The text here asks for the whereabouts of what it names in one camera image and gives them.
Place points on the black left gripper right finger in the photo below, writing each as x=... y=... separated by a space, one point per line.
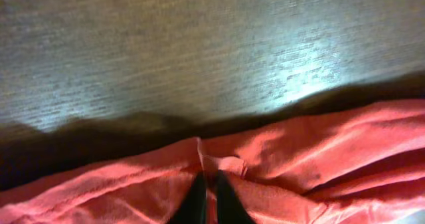
x=229 y=208

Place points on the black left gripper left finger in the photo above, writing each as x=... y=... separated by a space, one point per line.
x=192 y=209

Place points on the orange printed t-shirt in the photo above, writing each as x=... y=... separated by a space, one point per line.
x=364 y=165

